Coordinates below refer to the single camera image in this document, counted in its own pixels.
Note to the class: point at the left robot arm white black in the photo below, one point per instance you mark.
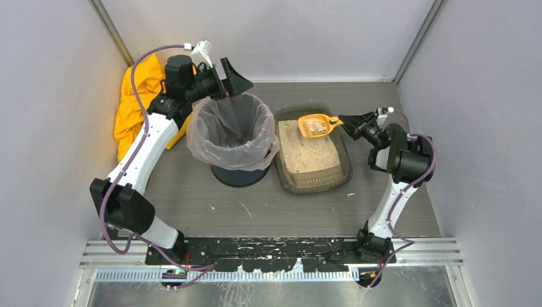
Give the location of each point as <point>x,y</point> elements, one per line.
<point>119,198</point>

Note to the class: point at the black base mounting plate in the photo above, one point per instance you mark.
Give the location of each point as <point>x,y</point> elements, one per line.
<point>277,254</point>

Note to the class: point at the orange plastic litter scoop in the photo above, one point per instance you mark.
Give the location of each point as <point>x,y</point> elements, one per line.
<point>318,125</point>

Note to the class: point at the aluminium rail frame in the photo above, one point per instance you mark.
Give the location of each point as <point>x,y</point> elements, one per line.
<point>131,267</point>

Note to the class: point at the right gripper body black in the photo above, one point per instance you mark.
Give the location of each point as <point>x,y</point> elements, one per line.
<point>364,126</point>

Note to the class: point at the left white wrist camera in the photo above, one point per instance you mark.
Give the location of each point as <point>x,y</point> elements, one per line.
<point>199,52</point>

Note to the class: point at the translucent trash bag liner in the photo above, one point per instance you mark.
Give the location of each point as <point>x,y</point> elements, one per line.
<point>234,133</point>

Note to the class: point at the yellow cloth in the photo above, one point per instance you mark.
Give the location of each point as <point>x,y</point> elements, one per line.
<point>129,118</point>

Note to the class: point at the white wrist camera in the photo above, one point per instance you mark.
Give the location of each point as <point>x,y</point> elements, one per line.
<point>199,52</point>
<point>382,114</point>

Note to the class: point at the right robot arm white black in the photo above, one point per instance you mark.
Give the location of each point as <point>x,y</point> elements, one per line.
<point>408,160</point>

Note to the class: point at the dark translucent litter box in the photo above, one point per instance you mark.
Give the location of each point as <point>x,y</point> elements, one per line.
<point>308,165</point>

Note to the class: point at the black trash bin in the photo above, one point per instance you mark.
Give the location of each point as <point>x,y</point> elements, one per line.
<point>238,178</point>

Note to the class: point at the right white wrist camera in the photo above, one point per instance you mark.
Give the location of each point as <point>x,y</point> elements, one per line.
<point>382,114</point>

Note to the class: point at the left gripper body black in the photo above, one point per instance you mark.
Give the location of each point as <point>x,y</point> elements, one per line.
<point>218,82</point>

